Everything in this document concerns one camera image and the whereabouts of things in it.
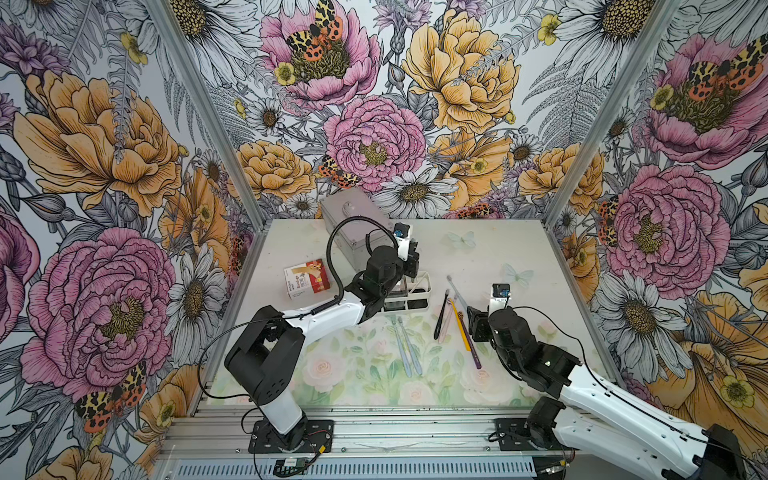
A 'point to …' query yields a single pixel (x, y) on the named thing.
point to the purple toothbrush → (477, 360)
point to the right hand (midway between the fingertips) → (476, 315)
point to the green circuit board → (291, 462)
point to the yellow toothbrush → (459, 325)
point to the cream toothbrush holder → (416, 298)
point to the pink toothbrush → (445, 321)
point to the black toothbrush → (437, 324)
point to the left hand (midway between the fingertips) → (413, 249)
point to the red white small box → (306, 278)
